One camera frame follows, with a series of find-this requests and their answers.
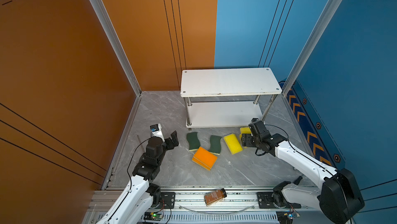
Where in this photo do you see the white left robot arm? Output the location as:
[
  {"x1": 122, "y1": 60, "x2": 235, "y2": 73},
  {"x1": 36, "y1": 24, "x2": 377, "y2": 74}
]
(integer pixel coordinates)
[{"x1": 98, "y1": 130, "x2": 179, "y2": 224}]

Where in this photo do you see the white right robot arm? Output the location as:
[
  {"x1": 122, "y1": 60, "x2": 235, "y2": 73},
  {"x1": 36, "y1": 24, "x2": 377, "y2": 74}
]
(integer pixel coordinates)
[{"x1": 242, "y1": 118, "x2": 365, "y2": 224}]

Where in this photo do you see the white two-tier shelf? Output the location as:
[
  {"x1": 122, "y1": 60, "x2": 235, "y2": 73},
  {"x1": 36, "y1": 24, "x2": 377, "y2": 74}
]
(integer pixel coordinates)
[{"x1": 181, "y1": 68, "x2": 282, "y2": 129}]

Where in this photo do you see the yellow flat sponge stack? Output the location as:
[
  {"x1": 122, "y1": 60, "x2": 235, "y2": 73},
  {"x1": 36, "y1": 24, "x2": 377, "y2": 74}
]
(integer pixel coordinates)
[{"x1": 239, "y1": 127, "x2": 252, "y2": 142}]

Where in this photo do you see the green scouring sponge left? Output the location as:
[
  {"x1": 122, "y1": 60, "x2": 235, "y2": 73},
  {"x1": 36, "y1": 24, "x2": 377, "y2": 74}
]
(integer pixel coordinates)
[{"x1": 186, "y1": 132, "x2": 201, "y2": 152}]

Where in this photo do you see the green scouring sponge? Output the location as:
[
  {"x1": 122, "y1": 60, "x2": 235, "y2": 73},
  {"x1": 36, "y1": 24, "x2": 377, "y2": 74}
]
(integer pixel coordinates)
[
  {"x1": 208, "y1": 135, "x2": 222, "y2": 155},
  {"x1": 186, "y1": 132, "x2": 201, "y2": 152}
]

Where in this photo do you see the green scouring sponge right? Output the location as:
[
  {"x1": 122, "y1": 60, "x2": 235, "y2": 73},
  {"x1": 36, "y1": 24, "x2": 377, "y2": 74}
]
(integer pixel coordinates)
[{"x1": 208, "y1": 135, "x2": 222, "y2": 155}]

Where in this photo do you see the orange sponge stack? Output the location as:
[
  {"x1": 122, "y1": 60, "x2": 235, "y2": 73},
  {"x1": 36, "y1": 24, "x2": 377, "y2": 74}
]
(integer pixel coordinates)
[{"x1": 192, "y1": 147, "x2": 218, "y2": 171}]

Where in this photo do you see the green circuit board left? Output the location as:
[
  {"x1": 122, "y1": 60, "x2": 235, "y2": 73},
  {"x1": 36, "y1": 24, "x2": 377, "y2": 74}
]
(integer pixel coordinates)
[{"x1": 143, "y1": 212, "x2": 164, "y2": 222}]

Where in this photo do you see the brown spice bottle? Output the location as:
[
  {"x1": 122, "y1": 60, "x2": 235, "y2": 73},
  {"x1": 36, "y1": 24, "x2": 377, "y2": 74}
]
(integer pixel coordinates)
[{"x1": 204, "y1": 188, "x2": 227, "y2": 206}]

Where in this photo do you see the circuit board right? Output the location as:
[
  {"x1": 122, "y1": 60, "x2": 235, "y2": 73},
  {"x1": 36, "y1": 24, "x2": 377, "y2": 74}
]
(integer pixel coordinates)
[{"x1": 278, "y1": 212, "x2": 300, "y2": 224}]

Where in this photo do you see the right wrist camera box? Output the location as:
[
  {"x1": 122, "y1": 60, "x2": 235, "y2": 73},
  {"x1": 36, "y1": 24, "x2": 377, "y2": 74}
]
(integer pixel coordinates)
[{"x1": 249, "y1": 118, "x2": 267, "y2": 136}]

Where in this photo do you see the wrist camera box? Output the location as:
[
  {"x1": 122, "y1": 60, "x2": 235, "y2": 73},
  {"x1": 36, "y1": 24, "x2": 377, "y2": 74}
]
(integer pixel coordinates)
[
  {"x1": 150, "y1": 124, "x2": 165, "y2": 142},
  {"x1": 249, "y1": 118, "x2": 267, "y2": 136}
]

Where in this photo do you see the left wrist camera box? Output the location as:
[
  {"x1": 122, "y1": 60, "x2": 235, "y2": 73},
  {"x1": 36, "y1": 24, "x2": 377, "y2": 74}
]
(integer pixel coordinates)
[{"x1": 150, "y1": 124, "x2": 165, "y2": 142}]

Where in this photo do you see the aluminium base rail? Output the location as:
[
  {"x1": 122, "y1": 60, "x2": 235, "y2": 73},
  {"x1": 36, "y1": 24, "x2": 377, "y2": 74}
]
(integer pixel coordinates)
[{"x1": 83, "y1": 186, "x2": 351, "y2": 224}]

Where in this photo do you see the aluminium corner post left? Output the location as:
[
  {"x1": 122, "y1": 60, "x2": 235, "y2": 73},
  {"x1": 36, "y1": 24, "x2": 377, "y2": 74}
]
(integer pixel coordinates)
[{"x1": 89, "y1": 0, "x2": 142, "y2": 97}]

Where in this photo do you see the aluminium corner post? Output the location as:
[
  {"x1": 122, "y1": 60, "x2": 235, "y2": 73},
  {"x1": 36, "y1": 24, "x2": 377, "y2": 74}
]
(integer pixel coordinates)
[
  {"x1": 282, "y1": 0, "x2": 342, "y2": 97},
  {"x1": 89, "y1": 0, "x2": 142, "y2": 97}
]

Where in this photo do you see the aluminium corner post right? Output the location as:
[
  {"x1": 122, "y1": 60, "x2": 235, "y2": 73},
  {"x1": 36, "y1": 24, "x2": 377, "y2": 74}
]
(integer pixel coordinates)
[{"x1": 282, "y1": 0, "x2": 342, "y2": 97}]

